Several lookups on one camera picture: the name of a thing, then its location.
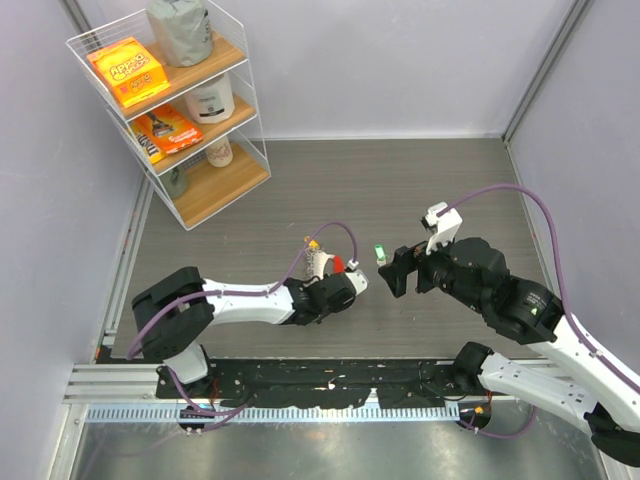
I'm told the grey paper bag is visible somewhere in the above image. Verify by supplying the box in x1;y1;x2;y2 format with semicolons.
146;0;214;67

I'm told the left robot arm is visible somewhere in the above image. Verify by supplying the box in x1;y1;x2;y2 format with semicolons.
127;267;368;398

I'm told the yellow candy packet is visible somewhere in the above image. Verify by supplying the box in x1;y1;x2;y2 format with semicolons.
130;122;166;165

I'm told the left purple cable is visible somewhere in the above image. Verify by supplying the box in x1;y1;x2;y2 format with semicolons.
125;221;362;435

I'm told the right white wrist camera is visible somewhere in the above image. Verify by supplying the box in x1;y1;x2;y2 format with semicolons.
421;202;463;255

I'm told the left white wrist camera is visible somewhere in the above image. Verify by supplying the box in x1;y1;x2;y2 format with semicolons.
345;259;369;296

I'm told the grey green small vase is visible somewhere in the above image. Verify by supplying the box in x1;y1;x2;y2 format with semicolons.
161;167;189;200

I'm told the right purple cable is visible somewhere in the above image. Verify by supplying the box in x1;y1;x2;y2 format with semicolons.
439;183;640;440

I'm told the keyring bunch with red tag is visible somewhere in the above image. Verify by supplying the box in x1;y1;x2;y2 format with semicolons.
304;237;345;280

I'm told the purple cable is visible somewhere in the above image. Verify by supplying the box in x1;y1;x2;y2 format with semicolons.
125;221;362;435
439;183;640;440

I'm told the cream patterned cup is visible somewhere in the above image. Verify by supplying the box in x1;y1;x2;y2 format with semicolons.
205;136;233;168

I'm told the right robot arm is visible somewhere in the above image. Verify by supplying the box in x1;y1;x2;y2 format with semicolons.
378;237;639;467

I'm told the white labelled tub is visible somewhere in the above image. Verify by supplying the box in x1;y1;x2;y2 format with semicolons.
184;73;235;124

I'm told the white wire shelf rack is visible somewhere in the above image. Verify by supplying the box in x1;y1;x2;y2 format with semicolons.
66;1;271;231

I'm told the orange snack packet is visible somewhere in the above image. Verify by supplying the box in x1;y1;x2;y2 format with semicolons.
133;104;203;155

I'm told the white slotted cable duct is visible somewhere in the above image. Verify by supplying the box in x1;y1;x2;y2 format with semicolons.
85;401;460;424

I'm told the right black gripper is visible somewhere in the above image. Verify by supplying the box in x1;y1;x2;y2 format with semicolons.
379;226;488;313

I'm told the orange snack box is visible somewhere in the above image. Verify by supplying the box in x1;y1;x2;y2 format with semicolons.
87;37;171;108

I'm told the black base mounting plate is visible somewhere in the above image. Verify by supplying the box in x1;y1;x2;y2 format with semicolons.
183;359;491;409

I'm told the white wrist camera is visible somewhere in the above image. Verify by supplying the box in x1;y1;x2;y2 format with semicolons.
345;259;369;296
421;202;463;255

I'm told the key with green tag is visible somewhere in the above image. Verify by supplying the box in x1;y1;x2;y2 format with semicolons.
374;244;389;266

